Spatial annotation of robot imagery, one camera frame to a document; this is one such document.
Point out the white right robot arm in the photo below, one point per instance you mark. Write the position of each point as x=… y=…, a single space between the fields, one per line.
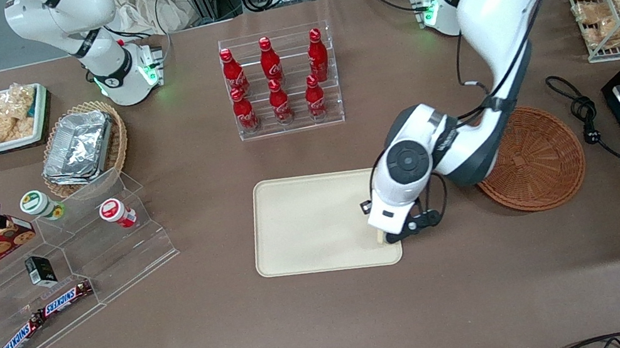
x=85 y=22

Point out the clear acrylic step stand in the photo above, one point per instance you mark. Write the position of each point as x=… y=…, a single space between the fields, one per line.
x=126 y=251

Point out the small black box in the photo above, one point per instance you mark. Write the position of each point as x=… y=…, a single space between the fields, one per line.
x=40 y=270

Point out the red cola bottle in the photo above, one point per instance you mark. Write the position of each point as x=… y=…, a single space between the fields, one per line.
x=317 y=58
x=271 y=63
x=245 y=115
x=316 y=101
x=233 y=72
x=280 y=106

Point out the white cloth bag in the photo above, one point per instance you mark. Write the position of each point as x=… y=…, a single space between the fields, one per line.
x=152 y=4

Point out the clear bag of rice crackers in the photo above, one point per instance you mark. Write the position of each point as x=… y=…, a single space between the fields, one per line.
x=7 y=119

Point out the cream rectangular tray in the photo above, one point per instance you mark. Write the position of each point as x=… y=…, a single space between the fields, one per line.
x=312 y=224

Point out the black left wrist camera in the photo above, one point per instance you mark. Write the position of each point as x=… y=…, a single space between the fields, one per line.
x=420 y=222

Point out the green lid cup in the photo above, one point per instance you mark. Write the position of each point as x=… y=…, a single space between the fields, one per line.
x=38 y=204

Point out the stack of foil trays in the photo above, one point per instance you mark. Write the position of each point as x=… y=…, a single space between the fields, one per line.
x=79 y=148

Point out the clear acrylic bottle rack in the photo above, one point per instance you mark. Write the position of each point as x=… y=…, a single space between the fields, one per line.
x=302 y=127

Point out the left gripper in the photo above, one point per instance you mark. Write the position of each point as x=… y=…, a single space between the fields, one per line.
x=365 y=207

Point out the brown Snickers bar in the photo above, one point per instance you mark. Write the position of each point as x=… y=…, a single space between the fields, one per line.
x=20 y=340
x=65 y=299

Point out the red lid cup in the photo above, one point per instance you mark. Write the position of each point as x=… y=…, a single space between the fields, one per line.
x=114 y=211

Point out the brown round wicker basket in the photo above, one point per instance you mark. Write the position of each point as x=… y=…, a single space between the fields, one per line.
x=537 y=159

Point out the tan oval wicker basket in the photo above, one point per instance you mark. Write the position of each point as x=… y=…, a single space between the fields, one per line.
x=118 y=137

